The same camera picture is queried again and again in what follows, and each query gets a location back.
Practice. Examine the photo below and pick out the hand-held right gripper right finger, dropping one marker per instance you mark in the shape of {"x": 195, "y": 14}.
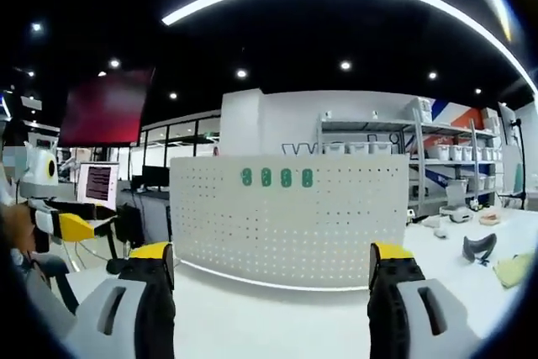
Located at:
{"x": 395, "y": 317}

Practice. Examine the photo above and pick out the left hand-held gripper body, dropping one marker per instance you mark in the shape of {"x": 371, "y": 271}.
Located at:
{"x": 38, "y": 174}

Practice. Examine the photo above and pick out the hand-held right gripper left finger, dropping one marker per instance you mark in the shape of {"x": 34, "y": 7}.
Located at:
{"x": 151, "y": 308}

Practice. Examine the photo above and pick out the white perforated mounting plate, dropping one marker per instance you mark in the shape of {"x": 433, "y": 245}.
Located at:
{"x": 294, "y": 230}

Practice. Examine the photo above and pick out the green hook assembly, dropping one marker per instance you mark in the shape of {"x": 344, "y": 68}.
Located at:
{"x": 286, "y": 177}
{"x": 246, "y": 177}
{"x": 265, "y": 177}
{"x": 307, "y": 178}

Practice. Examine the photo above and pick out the person's left hand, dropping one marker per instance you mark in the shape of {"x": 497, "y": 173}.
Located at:
{"x": 19, "y": 228}

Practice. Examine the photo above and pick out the pink lit computer monitor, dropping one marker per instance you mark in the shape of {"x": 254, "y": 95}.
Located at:
{"x": 98, "y": 182}

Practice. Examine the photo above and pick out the black oval object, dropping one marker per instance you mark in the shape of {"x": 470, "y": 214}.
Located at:
{"x": 114, "y": 266}

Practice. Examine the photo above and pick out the black computer monitor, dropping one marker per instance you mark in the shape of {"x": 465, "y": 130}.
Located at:
{"x": 155, "y": 177}

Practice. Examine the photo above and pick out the dark red ceiling panel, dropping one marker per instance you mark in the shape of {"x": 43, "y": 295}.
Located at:
{"x": 105, "y": 111}

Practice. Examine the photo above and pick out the black curved device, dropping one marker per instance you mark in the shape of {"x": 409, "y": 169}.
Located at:
{"x": 471, "y": 247}

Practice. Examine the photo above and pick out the white round device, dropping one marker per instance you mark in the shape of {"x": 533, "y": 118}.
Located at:
{"x": 460, "y": 216}

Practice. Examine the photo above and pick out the yellow green cloth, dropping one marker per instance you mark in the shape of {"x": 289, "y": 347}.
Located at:
{"x": 515, "y": 270}

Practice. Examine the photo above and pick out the small tan tray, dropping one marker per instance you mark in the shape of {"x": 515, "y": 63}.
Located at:
{"x": 489, "y": 220}

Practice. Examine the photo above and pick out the teal chair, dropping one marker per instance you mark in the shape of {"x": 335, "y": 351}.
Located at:
{"x": 520, "y": 178}

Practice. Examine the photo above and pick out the metal storage shelf rack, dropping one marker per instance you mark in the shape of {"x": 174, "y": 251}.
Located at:
{"x": 365, "y": 124}

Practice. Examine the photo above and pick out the round ceiling spotlights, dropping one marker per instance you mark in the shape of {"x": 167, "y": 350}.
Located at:
{"x": 345, "y": 65}

